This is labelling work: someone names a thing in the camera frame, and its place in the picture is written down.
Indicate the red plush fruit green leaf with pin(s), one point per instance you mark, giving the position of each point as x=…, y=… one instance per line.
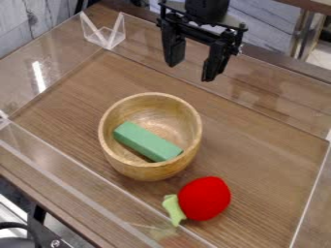
x=199, y=202

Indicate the clear acrylic corner bracket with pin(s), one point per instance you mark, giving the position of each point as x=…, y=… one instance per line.
x=104, y=37

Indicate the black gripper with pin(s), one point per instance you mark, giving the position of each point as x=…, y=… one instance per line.
x=201, y=20

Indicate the green rectangular block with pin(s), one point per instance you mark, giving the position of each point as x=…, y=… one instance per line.
x=146, y=142

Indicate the metal table leg background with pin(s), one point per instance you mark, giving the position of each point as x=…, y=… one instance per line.
x=306, y=34

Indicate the black table frame bracket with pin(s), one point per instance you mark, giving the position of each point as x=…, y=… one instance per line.
x=44, y=237

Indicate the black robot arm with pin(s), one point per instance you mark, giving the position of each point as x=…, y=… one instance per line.
x=201, y=20

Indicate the wooden bowl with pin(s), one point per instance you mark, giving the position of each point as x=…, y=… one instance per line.
x=163, y=114

